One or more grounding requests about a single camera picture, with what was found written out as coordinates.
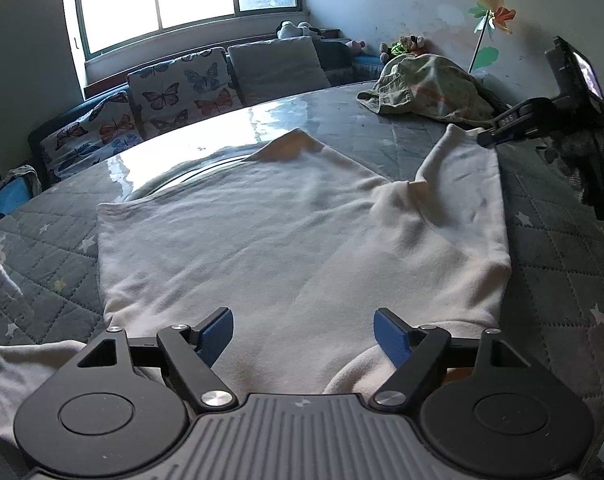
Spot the panda plush toy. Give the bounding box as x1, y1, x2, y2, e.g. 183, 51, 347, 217
277, 20, 324, 42

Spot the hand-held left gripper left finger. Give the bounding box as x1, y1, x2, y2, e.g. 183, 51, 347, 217
72, 307, 236, 414

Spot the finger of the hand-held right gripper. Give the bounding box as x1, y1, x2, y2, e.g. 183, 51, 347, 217
476, 110, 519, 149

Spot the blue cloth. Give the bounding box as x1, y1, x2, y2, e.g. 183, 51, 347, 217
0, 164, 43, 227

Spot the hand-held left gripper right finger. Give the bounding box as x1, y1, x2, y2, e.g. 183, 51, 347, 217
372, 307, 537, 414

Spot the colourful paper pinwheel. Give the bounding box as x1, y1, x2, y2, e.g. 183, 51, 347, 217
467, 0, 517, 74

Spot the dark blue sofa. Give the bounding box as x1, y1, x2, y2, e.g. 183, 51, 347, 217
28, 35, 399, 191

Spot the white sweatshirt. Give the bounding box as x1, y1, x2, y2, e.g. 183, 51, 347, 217
0, 126, 514, 441

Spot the grey cushion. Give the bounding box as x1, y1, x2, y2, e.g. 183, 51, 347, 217
227, 36, 332, 107

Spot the olive green garment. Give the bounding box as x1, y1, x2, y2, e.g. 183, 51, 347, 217
357, 54, 500, 126

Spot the butterfly print sofa cover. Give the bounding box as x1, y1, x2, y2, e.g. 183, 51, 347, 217
42, 91, 145, 182

